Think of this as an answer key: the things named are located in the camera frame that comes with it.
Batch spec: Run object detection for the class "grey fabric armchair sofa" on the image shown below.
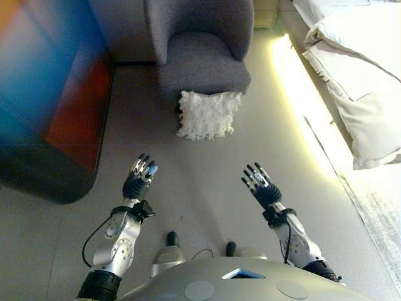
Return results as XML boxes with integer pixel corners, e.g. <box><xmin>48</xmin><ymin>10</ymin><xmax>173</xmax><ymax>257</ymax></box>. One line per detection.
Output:
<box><xmin>143</xmin><ymin>0</ymin><xmax>255</xmax><ymax>101</ymax></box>

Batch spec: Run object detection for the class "silver right robot leg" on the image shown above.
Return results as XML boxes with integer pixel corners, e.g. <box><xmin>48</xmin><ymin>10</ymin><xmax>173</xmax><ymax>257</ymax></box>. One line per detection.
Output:
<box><xmin>224</xmin><ymin>240</ymin><xmax>269</xmax><ymax>261</ymax></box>

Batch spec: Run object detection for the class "glowing bed light strip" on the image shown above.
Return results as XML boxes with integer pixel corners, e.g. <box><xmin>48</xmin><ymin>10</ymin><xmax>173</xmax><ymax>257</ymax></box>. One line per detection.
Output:
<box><xmin>271</xmin><ymin>33</ymin><xmax>357</xmax><ymax>189</ymax></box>

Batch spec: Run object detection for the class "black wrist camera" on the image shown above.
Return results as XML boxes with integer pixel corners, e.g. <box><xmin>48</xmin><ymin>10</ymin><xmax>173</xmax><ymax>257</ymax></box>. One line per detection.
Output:
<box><xmin>133</xmin><ymin>200</ymin><xmax>156</xmax><ymax>222</ymax></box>
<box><xmin>263</xmin><ymin>209</ymin><xmax>285</xmax><ymax>228</ymax></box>

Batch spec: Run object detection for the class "silver left robot leg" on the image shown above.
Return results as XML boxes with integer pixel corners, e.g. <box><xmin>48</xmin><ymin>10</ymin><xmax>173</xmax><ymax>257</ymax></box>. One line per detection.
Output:
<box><xmin>150</xmin><ymin>231</ymin><xmax>185</xmax><ymax>278</ymax></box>

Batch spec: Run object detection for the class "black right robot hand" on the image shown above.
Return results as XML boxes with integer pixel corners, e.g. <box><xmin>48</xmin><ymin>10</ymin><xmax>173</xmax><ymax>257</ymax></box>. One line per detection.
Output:
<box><xmin>241</xmin><ymin>162</ymin><xmax>283</xmax><ymax>207</ymax></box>

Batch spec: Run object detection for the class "white bed pillow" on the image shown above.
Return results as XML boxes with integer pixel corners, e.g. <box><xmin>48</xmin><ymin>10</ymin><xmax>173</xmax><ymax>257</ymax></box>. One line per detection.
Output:
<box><xmin>331</xmin><ymin>90</ymin><xmax>401</xmax><ymax>172</ymax></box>

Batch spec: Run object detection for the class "grey robot torso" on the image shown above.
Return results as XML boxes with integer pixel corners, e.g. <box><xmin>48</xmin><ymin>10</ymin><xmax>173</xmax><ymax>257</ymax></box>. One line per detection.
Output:
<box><xmin>118</xmin><ymin>256</ymin><xmax>370</xmax><ymax>301</ymax></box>

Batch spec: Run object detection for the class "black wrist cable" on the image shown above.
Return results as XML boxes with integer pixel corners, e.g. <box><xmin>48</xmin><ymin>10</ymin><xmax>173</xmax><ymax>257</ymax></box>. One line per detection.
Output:
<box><xmin>81</xmin><ymin>216</ymin><xmax>111</xmax><ymax>268</ymax></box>
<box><xmin>283</xmin><ymin>216</ymin><xmax>293</xmax><ymax>266</ymax></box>

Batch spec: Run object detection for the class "grey white woven throw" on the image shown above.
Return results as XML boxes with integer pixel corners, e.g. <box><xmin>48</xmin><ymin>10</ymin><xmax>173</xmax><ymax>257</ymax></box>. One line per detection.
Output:
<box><xmin>338</xmin><ymin>174</ymin><xmax>401</xmax><ymax>289</ymax></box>

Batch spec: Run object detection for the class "white fringed cushion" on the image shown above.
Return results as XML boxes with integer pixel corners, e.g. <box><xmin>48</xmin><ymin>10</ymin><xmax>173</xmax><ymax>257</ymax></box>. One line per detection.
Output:
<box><xmin>174</xmin><ymin>90</ymin><xmax>244</xmax><ymax>142</ymax></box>

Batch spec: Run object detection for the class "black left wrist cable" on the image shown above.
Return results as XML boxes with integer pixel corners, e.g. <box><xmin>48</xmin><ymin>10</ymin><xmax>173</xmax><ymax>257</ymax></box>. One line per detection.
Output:
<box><xmin>81</xmin><ymin>216</ymin><xmax>111</xmax><ymax>268</ymax></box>

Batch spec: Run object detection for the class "silver robot leg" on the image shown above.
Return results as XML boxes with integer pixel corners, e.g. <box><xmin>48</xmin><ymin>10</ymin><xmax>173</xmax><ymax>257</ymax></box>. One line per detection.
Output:
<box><xmin>150</xmin><ymin>231</ymin><xmax>185</xmax><ymax>278</ymax></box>
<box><xmin>224</xmin><ymin>240</ymin><xmax>269</xmax><ymax>261</ymax></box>

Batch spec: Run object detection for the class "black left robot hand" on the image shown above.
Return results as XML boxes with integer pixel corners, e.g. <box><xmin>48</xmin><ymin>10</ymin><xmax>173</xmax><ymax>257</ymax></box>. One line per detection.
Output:
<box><xmin>122</xmin><ymin>152</ymin><xmax>159</xmax><ymax>202</ymax></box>

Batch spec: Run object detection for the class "light wooden nightstand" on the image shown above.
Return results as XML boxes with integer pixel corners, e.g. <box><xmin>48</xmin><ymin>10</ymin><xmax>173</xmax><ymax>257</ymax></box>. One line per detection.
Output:
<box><xmin>254</xmin><ymin>0</ymin><xmax>281</xmax><ymax>31</ymax></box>

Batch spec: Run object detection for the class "thin black tether cable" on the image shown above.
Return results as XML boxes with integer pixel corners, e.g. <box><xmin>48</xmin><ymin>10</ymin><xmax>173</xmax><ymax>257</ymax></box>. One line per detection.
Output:
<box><xmin>190</xmin><ymin>248</ymin><xmax>214</xmax><ymax>261</ymax></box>

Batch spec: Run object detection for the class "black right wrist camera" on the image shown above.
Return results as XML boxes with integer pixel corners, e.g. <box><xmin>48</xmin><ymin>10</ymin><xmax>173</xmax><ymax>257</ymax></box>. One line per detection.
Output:
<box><xmin>263</xmin><ymin>209</ymin><xmax>285</xmax><ymax>228</ymax></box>

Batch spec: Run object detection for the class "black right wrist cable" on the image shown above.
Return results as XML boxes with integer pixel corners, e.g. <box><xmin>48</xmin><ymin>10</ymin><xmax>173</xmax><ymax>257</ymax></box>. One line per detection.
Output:
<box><xmin>283</xmin><ymin>216</ymin><xmax>293</xmax><ymax>266</ymax></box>

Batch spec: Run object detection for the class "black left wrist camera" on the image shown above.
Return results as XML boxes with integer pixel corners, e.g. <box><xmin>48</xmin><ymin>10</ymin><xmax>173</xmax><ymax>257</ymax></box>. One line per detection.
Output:
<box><xmin>133</xmin><ymin>200</ymin><xmax>156</xmax><ymax>222</ymax></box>

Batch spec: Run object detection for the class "cream fringed bed blanket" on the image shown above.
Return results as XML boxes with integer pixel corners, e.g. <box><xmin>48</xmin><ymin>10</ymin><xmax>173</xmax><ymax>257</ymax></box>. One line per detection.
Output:
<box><xmin>301</xmin><ymin>46</ymin><xmax>355</xmax><ymax>151</ymax></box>

